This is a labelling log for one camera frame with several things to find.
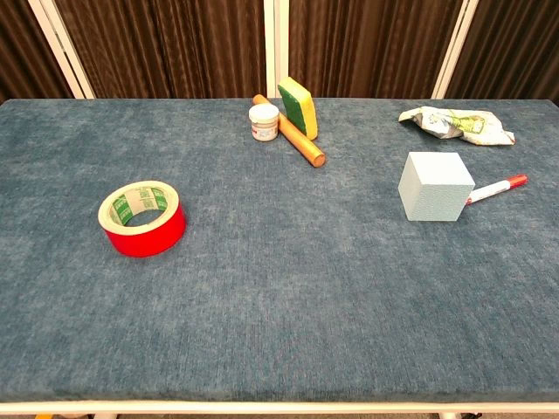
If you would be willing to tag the light blue foam cube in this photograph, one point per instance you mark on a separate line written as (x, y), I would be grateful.
(430, 194)

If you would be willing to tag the red and white marker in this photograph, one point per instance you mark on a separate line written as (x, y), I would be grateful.
(498, 187)

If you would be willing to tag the red adhesive tape roll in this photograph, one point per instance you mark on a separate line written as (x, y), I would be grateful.
(148, 235)

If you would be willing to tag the blue felt table mat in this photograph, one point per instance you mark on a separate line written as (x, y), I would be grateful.
(279, 279)

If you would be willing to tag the wooden cylinder rod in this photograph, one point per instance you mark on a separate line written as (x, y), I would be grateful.
(301, 142)

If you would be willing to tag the small white plastic jar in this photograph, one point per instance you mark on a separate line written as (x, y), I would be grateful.
(263, 124)

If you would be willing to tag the yellow green scrubbing sponge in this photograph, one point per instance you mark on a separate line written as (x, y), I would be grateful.
(298, 111)

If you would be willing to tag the dark brown curtain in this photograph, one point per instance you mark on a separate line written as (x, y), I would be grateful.
(174, 43)

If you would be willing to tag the crumpled printed snack bag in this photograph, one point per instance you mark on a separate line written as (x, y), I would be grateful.
(458, 124)

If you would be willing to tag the white screen frame post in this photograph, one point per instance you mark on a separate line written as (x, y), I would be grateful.
(454, 48)
(61, 43)
(276, 43)

